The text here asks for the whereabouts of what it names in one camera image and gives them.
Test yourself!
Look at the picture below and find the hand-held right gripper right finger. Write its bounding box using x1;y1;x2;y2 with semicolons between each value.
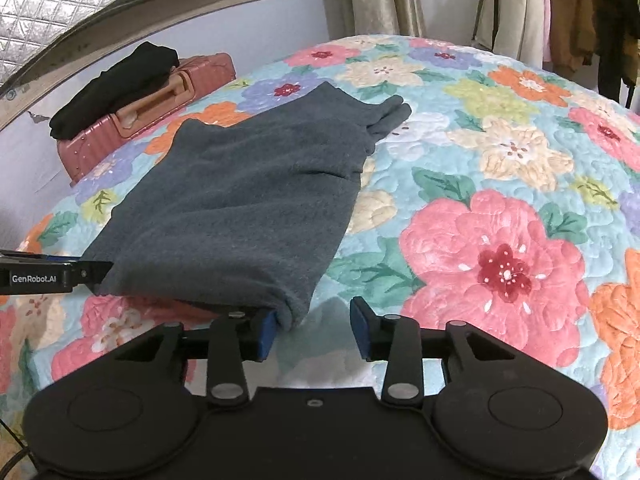
350;296;516;405

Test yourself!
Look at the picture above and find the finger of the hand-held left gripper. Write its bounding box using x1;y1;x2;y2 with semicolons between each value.
70;259;114;291

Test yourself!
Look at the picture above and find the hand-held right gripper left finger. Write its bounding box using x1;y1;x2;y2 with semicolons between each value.
114;308;277;407

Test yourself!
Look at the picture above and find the dark grey sweater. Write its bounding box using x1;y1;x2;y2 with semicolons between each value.
86;81;413;332

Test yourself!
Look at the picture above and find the floral quilted bedspread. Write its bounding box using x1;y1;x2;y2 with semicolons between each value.
0;34;640;438

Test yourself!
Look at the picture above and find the pink hard-shell suitcase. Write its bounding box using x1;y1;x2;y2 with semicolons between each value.
56;52;237;187

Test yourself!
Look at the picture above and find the black folded garment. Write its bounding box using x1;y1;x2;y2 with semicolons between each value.
49;41;181;141

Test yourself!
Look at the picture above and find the silver quilted window cover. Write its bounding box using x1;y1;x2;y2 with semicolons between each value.
0;0;273;86

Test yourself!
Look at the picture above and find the cream hanging garment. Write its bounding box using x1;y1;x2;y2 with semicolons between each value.
472;0;552;68

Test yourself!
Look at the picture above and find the brown hanging jacket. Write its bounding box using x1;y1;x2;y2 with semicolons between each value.
545;0;608;81

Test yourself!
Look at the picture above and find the black hanging garment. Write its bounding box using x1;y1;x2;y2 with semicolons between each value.
580;0;640;111

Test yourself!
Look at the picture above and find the black cable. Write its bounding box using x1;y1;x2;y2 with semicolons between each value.
0;416;35;480

